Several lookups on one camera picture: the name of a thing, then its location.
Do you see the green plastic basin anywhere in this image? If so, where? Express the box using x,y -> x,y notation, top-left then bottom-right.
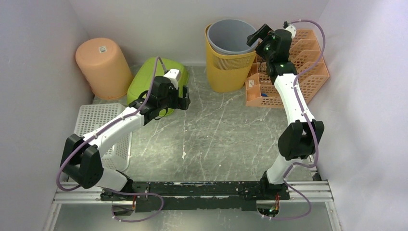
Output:
127,57 -> 189,115

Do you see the large orange plastic bucket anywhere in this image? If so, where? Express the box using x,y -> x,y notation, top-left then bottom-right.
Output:
75,38 -> 133,100

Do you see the white perforated tray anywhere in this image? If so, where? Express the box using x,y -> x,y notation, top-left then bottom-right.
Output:
74,103 -> 132,172

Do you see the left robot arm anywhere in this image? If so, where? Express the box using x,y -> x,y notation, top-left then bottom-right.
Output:
58,76 -> 191,200

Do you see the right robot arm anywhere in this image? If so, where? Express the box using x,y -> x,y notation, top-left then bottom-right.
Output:
247,24 -> 324,199

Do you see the orange plastic file organizer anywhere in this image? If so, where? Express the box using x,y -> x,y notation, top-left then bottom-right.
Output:
245,29 -> 330,109

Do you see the grey plastic bucket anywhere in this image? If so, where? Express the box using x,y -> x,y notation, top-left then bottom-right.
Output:
205,19 -> 259,55

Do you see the yellow slatted waste basket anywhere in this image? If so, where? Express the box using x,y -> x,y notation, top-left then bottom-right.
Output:
204,25 -> 256,93

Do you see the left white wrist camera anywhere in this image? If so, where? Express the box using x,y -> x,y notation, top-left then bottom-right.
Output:
164,69 -> 182,89

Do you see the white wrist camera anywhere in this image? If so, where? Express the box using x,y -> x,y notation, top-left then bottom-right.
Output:
283,21 -> 297,39
164,69 -> 182,89

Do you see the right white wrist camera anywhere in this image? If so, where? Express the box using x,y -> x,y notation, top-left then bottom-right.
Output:
283,21 -> 297,39

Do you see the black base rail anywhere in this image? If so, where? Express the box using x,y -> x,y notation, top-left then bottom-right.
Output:
100,179 -> 290,212

